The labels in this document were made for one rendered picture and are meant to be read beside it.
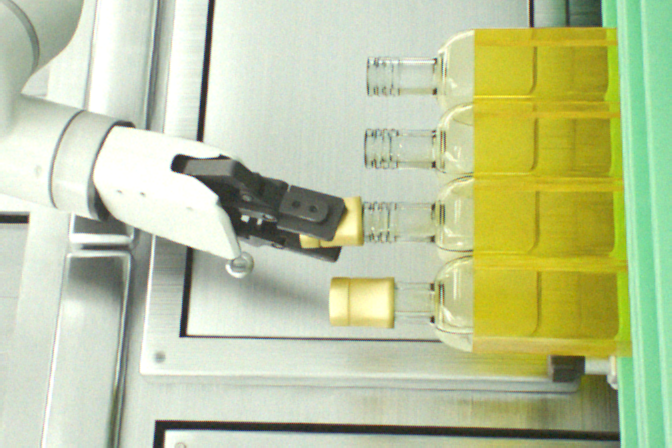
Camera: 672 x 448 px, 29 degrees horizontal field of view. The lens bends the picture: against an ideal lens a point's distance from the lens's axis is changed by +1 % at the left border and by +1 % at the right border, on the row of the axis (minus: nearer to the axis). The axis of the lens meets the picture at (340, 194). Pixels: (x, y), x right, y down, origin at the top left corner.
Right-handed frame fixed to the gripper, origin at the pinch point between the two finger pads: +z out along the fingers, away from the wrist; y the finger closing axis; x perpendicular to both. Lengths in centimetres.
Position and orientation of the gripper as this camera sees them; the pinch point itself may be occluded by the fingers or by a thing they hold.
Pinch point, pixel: (314, 224)
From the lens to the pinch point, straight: 90.8
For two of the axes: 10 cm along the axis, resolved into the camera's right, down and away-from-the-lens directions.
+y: -0.6, -3.9, -9.2
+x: 3.0, -8.9, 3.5
